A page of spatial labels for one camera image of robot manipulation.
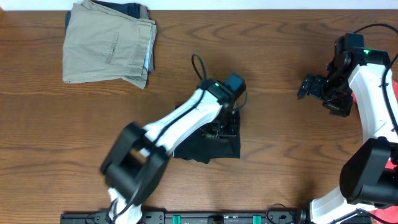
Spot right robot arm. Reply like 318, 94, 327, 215
296, 32, 397, 223

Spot folded khaki trousers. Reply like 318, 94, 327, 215
62, 0, 157, 90

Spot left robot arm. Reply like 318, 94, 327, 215
100, 77, 247, 223

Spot red t-shirt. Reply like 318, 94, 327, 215
352, 81, 397, 224

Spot black polo shirt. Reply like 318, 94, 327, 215
172, 113, 241, 164

